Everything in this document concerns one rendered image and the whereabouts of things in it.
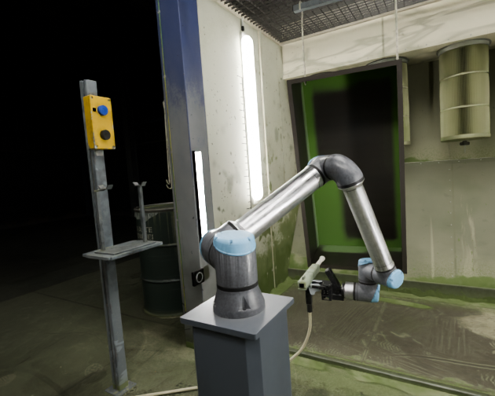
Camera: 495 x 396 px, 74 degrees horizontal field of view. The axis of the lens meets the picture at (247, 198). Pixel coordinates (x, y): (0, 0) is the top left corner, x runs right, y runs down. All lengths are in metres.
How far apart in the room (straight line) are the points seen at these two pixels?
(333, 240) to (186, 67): 1.56
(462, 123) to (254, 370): 2.42
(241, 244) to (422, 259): 2.13
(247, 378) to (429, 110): 2.84
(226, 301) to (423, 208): 2.34
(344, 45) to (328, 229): 1.62
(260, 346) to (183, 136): 1.34
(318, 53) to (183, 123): 1.65
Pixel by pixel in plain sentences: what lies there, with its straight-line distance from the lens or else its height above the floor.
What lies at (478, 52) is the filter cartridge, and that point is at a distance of 3.15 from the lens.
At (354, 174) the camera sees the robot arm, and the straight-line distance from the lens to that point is 1.42.
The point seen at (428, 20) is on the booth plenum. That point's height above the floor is 2.18.
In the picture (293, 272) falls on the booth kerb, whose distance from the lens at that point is 3.24.
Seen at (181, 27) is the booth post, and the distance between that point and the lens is 2.19.
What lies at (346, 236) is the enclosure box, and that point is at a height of 0.61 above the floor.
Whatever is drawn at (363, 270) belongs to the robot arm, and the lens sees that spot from 1.74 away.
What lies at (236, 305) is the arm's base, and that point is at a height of 0.68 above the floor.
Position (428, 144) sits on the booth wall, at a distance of 3.42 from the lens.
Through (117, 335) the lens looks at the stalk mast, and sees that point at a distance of 2.01.
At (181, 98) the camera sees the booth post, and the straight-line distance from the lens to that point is 2.08.
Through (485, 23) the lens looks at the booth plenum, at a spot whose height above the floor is 2.06.
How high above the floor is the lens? 1.14
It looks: 5 degrees down
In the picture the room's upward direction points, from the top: 4 degrees counter-clockwise
